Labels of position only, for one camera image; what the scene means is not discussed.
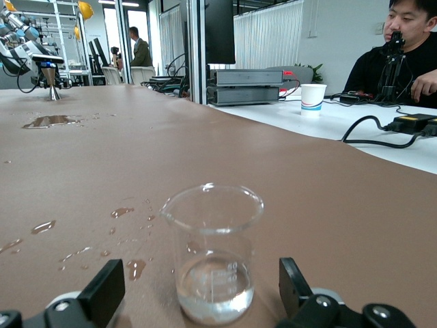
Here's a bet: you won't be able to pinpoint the black adapter cable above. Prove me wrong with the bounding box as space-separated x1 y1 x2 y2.
340 115 421 150

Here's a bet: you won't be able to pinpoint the standing man olive jacket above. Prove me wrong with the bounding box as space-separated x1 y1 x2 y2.
128 26 154 68

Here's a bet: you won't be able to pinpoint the aluminium frame structure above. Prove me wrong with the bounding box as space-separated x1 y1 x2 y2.
186 0 209 105

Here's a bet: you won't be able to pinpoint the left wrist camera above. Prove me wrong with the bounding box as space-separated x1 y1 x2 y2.
31 54 66 70

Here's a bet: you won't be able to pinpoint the spilled liquid puddle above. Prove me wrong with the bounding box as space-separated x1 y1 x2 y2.
21 114 85 131

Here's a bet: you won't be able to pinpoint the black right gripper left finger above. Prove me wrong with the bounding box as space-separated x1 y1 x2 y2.
0 258 126 328

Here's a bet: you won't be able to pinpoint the red black test leads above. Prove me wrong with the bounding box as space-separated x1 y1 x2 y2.
279 70 302 100

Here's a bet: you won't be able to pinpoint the black monitor screen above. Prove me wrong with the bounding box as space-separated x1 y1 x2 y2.
203 0 236 66

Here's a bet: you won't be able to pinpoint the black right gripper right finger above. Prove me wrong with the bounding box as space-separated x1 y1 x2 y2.
275 256 418 328

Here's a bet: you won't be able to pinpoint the black camera stand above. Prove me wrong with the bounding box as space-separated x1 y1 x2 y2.
380 31 408 103

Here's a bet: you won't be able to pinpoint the grey power supply box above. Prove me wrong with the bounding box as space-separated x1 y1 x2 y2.
206 85 281 107
208 69 285 87

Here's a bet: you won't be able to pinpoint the black power adapter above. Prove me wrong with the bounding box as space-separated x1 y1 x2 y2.
384 113 437 138

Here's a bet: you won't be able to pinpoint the green potted plant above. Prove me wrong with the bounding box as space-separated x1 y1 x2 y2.
294 62 324 85

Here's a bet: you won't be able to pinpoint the steel double cone jigger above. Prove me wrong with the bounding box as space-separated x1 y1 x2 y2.
40 67 63 102

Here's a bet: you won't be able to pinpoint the striped white paper cup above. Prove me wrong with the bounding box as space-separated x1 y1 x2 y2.
300 83 328 119

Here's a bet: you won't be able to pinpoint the beige office chair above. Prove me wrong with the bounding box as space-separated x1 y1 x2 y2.
101 66 123 86
131 66 156 86

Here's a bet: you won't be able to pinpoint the white shelving rack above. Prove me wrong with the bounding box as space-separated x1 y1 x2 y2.
42 0 94 86

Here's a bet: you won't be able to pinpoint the seated man black shirt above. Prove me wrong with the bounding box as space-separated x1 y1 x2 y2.
342 0 437 110

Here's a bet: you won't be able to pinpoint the brown table mat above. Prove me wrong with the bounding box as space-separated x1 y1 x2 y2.
0 84 437 328

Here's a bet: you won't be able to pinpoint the clear glass measuring beaker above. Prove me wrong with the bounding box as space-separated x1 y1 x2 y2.
159 182 266 326

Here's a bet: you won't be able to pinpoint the black cable bundle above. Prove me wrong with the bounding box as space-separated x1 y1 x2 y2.
145 53 192 99

